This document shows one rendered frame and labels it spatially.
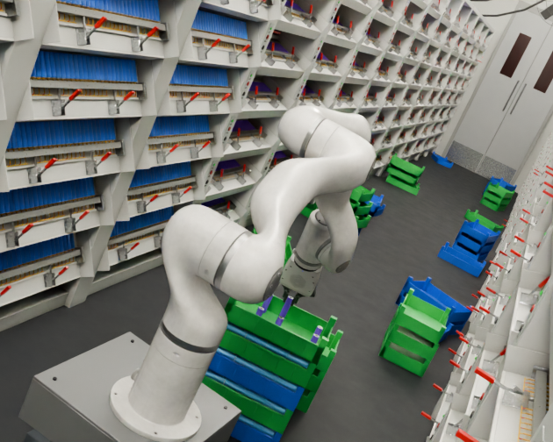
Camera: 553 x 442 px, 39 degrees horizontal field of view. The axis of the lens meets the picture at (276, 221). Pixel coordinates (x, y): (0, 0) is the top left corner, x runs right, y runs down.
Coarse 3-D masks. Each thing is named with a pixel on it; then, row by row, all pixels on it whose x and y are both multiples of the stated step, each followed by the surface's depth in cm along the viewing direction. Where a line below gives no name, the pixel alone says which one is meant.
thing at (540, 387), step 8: (536, 376) 138; (544, 376) 138; (536, 384) 134; (544, 384) 135; (536, 392) 130; (544, 392) 131; (536, 400) 127; (544, 400) 128; (536, 408) 124; (544, 408) 124; (536, 416) 121; (544, 416) 121; (520, 424) 120; (528, 424) 120; (536, 424) 117; (520, 432) 117; (528, 440) 114
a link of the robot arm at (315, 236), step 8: (312, 216) 204; (320, 216) 205; (312, 224) 203; (320, 224) 203; (304, 232) 208; (312, 232) 204; (320, 232) 203; (328, 232) 203; (304, 240) 208; (312, 240) 205; (320, 240) 204; (328, 240) 204; (296, 248) 213; (304, 248) 209; (312, 248) 206; (320, 248) 204; (304, 256) 210; (312, 256) 208
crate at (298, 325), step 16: (240, 304) 235; (256, 304) 240; (272, 304) 239; (240, 320) 221; (256, 320) 220; (272, 320) 234; (288, 320) 239; (304, 320) 238; (320, 320) 237; (272, 336) 220; (288, 336) 219; (304, 336) 233; (320, 336) 238; (304, 352) 219; (320, 352) 218
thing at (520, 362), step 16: (512, 352) 144; (528, 352) 143; (512, 368) 145; (528, 368) 144; (544, 368) 141; (512, 384) 139; (528, 384) 140; (496, 400) 140; (496, 416) 124; (512, 416) 125; (496, 432) 118; (512, 432) 119
